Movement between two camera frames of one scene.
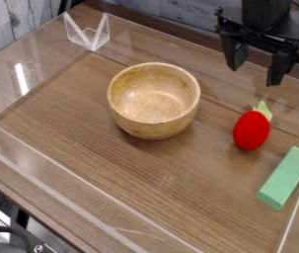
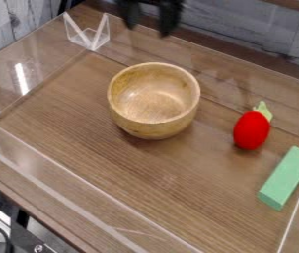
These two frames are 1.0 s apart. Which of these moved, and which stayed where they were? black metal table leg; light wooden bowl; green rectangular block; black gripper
Moved: black gripper
Stayed: black metal table leg; light wooden bowl; green rectangular block
